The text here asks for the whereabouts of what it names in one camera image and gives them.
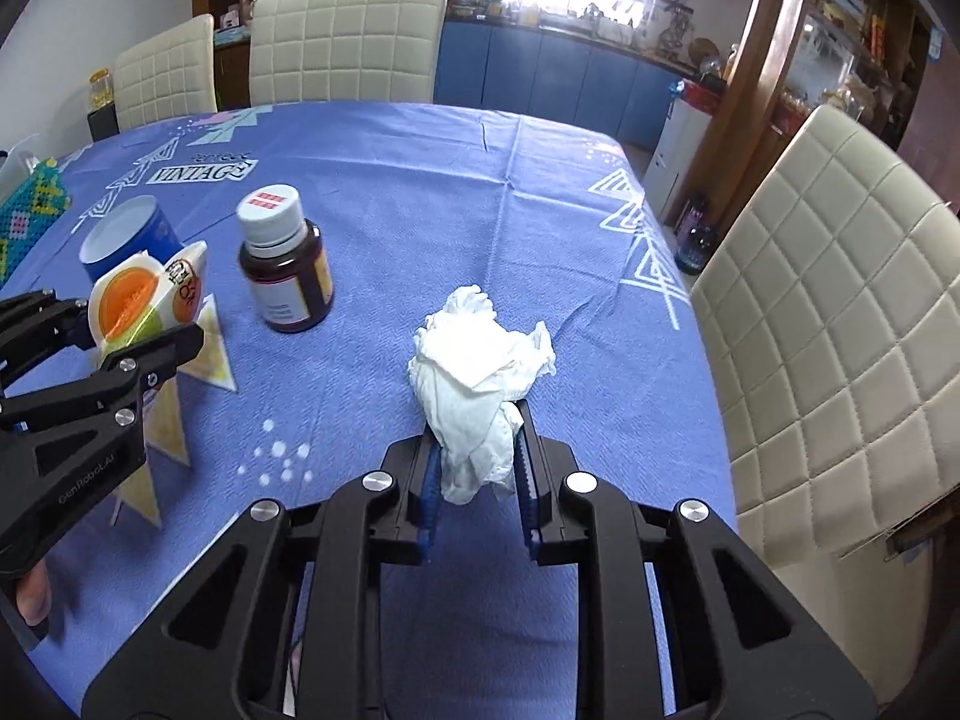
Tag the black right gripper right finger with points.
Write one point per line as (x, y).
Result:
(672, 605)

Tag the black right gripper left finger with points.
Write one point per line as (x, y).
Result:
(284, 607)

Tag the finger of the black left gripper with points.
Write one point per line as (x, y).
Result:
(35, 326)
(134, 370)

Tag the orange white snack pouch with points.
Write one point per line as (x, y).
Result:
(142, 297)

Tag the white tissue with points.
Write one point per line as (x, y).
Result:
(468, 373)

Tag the person's left hand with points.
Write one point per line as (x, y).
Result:
(34, 595)

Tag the beaded colourful tissue box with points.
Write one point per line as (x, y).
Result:
(28, 214)

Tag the brown medicine bottle white cap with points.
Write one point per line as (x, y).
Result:
(284, 260)

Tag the cream chair far left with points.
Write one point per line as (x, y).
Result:
(168, 76)

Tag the cream chair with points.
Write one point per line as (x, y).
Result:
(344, 50)
(829, 315)
(168, 76)

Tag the cream chair right side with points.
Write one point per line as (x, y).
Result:
(829, 315)

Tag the dark jug by cabinet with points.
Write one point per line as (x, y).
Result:
(696, 238)

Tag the cream chair far middle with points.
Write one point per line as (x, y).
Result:
(344, 50)

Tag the blue patterned tablecloth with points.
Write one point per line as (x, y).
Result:
(413, 202)

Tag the white water dispenser red top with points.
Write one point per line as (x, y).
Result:
(688, 117)

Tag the blue kitchen cabinets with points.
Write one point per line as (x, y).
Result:
(556, 77)

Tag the wooden display cabinet right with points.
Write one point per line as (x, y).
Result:
(866, 57)

